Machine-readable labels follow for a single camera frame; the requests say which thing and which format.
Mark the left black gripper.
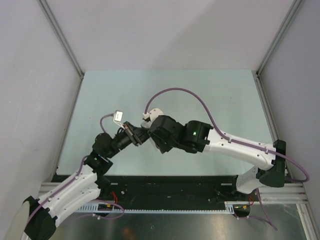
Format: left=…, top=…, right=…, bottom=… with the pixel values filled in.
left=106, top=121, right=150, bottom=159

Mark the white remote control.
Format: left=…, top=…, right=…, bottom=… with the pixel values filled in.
left=140, top=121, right=158, bottom=150

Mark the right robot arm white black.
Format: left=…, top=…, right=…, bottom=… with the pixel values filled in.
left=148, top=115, right=286, bottom=201

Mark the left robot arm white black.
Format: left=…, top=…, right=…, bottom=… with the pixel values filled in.
left=24, top=121, right=150, bottom=240

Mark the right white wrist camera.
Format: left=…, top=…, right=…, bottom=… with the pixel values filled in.
left=142, top=108, right=164, bottom=123

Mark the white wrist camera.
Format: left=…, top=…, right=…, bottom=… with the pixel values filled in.
left=113, top=110, right=124, bottom=129
left=142, top=108, right=164, bottom=123

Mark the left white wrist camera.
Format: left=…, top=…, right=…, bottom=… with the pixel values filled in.
left=113, top=110, right=124, bottom=129

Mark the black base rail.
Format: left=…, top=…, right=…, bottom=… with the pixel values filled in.
left=97, top=175, right=259, bottom=210

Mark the grey slotted cable duct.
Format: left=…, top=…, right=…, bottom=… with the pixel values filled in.
left=75, top=201, right=254, bottom=215

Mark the left aluminium frame post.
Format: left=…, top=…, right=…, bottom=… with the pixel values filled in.
left=37, top=0, right=84, bottom=79

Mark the aluminium frame post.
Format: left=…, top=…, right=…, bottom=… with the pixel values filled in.
left=255, top=0, right=305, bottom=77
left=37, top=0, right=84, bottom=79

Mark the right aluminium frame post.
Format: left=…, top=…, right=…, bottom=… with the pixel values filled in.
left=255, top=0, right=305, bottom=77

